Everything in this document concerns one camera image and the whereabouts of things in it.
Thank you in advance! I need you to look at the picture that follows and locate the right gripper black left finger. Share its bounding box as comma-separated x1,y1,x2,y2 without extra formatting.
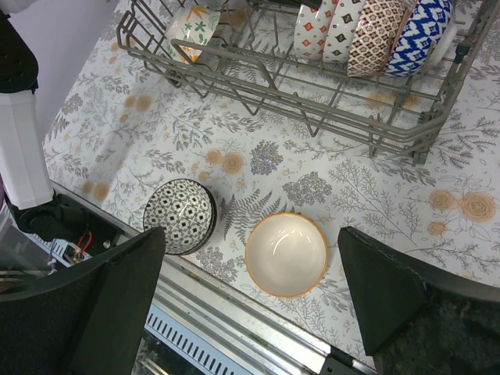
1,227,165,374

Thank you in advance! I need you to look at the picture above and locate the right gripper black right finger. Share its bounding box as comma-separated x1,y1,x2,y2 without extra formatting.
337,227,499,374

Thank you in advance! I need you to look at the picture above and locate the cream bowl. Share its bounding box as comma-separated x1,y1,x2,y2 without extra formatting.
244,212,329,298

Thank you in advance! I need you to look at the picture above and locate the black patterned bowl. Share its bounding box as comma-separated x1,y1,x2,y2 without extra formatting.
143,179,217,255

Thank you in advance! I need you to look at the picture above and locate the blue zigzag bowl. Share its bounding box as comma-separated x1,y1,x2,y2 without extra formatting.
383,0,458,77

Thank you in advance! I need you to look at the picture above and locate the brown lattice patterned bowl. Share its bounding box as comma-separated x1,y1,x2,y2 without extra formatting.
347,0,407,77

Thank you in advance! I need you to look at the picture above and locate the white bowl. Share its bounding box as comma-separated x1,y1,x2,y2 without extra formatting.
294,0,338,59
323,0,366,63

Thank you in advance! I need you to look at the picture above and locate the yellow floral bowl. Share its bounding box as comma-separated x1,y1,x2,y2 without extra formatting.
165,5,220,63

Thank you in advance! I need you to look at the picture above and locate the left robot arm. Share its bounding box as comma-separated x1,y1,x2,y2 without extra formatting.
1,1,53,210

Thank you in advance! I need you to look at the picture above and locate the floral table mat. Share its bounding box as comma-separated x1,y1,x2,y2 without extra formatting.
45,23,499,360

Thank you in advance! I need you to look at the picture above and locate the slotted cable duct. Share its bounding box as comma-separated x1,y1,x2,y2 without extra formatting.
50,237,235,375

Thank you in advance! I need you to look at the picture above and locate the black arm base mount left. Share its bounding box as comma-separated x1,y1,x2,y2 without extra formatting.
6,193,123,255

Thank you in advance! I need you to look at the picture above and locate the aluminium frame rail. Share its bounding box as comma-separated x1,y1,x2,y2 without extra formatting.
151,256,375,374

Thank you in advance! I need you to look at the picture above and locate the grey wire dish rack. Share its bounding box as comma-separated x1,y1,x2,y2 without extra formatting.
116,1,499,164

